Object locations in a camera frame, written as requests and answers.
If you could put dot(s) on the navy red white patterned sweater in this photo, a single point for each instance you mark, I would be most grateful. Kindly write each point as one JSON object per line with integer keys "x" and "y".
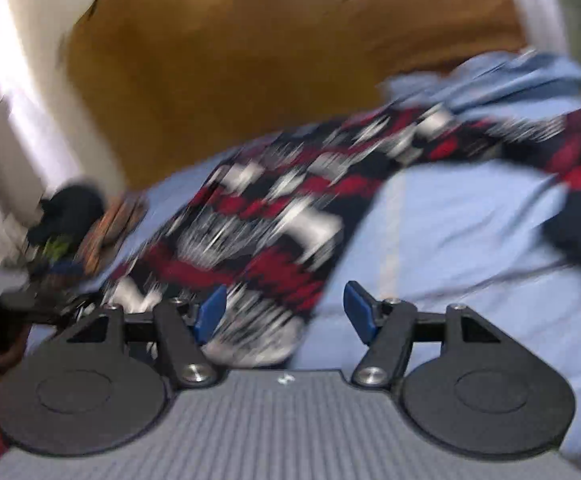
{"x": 270, "y": 220}

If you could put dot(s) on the light blue striped bedsheet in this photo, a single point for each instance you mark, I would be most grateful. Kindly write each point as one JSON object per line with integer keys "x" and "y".
{"x": 470, "y": 235}

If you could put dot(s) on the brown wooden headboard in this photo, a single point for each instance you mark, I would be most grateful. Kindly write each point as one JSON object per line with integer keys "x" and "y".
{"x": 220, "y": 85}

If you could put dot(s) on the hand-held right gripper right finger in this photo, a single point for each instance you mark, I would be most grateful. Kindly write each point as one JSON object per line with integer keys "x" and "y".
{"x": 358, "y": 311}

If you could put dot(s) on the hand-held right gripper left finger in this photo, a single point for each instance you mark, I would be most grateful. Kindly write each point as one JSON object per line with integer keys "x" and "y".
{"x": 211, "y": 311}

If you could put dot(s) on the orange patterned folded cloth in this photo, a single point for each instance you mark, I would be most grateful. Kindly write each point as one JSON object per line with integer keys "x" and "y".
{"x": 113, "y": 232}

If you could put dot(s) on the dark cloth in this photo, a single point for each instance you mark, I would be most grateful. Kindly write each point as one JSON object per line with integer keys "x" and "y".
{"x": 68, "y": 212}

